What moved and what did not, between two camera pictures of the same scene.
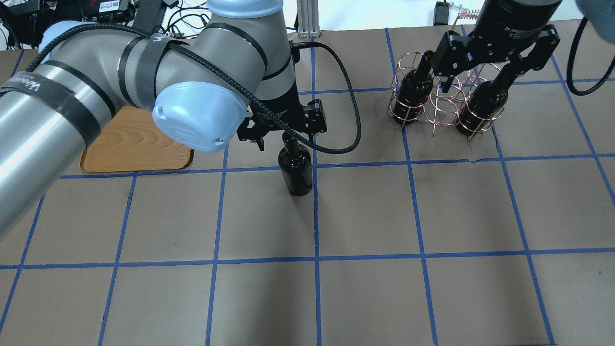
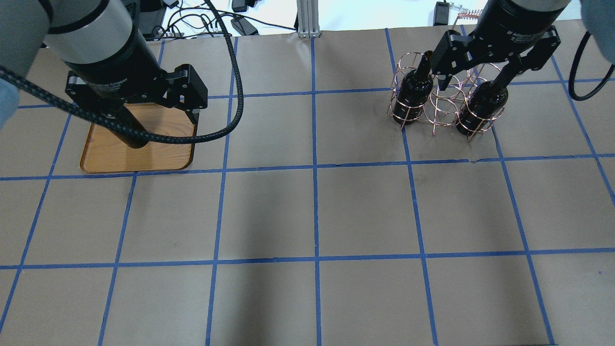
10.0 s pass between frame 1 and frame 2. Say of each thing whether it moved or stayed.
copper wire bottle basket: stayed
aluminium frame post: stayed
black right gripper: stayed
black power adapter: stayed
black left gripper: moved
